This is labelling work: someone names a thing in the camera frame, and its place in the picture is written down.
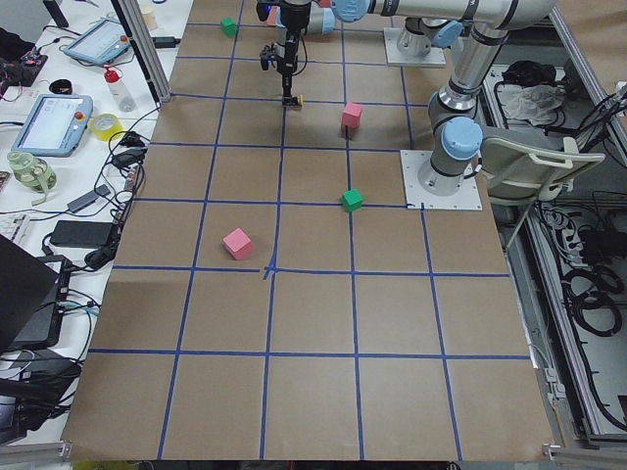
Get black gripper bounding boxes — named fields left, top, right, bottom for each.
left=274, top=33, right=300, bottom=101

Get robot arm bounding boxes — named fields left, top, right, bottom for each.
left=331, top=0, right=555, bottom=127
left=256, top=1, right=463, bottom=108

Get pink cube near arm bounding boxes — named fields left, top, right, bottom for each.
left=222, top=227, right=254, bottom=260

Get green cube near arm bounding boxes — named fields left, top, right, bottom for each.
left=220, top=17, right=238, bottom=37

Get pink cube centre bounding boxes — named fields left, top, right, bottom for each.
left=341, top=102, right=363, bottom=129

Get pink plastic bin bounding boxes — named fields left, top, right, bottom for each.
left=256, top=0, right=334, bottom=24

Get green cube near left side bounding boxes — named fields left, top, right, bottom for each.
left=341, top=188, right=363, bottom=212

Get black power adapter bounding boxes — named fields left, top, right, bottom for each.
left=152, top=36, right=181, bottom=49

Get red cap squeeze bottle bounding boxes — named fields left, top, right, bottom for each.
left=104, top=66, right=136, bottom=113

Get yellow tape roll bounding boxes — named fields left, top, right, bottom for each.
left=89, top=114, right=123, bottom=142

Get far teach pendant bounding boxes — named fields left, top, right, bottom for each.
left=62, top=18, right=130, bottom=67

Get teach pendant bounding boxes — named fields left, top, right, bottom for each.
left=11, top=94, right=93, bottom=158
left=62, top=18, right=130, bottom=67

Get black round dish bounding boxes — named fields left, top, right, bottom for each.
left=49, top=78, right=73, bottom=95

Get near teach pendant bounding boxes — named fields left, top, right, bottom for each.
left=11, top=94, right=93, bottom=158

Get grey office chair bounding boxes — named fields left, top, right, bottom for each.
left=480, top=127, right=605, bottom=206

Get black power brick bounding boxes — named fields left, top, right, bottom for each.
left=50, top=220, right=114, bottom=249

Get black laptop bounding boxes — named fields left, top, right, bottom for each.
left=1, top=237, right=71, bottom=353

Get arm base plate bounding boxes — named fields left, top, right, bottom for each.
left=384, top=27, right=446, bottom=69
left=400, top=150, right=482, bottom=212

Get aluminium frame post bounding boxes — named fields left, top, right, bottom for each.
left=111, top=0, right=171, bottom=104

